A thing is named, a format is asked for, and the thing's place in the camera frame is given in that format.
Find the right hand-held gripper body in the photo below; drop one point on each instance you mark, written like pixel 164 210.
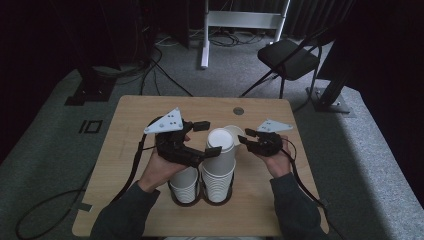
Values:
pixel 268 143

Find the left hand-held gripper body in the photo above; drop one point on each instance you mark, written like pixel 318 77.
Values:
pixel 173 146

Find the white paper cup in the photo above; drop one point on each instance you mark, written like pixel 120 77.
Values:
pixel 236 131
pixel 220 156

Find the tall stack of paper cups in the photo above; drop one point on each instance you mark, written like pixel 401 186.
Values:
pixel 217 186

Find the short stack of paper cups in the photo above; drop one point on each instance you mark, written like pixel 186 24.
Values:
pixel 185 188

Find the dark double cup holder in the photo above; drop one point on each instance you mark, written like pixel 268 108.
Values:
pixel 200 202

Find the person's right hand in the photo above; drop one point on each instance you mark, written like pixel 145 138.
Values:
pixel 280 165

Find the person's left hand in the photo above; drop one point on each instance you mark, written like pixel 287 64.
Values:
pixel 158 173

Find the grey round table grommet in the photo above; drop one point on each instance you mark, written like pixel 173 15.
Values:
pixel 238 111

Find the black folding chair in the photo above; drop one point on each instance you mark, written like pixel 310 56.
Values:
pixel 290 60

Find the black stand with flat base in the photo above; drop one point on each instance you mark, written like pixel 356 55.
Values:
pixel 93 90

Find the grey tape piece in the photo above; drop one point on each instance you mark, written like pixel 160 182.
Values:
pixel 85 207

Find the black post with metal base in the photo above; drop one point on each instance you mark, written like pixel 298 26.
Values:
pixel 330 96

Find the white metal stand frame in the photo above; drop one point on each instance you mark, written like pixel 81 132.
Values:
pixel 240 20

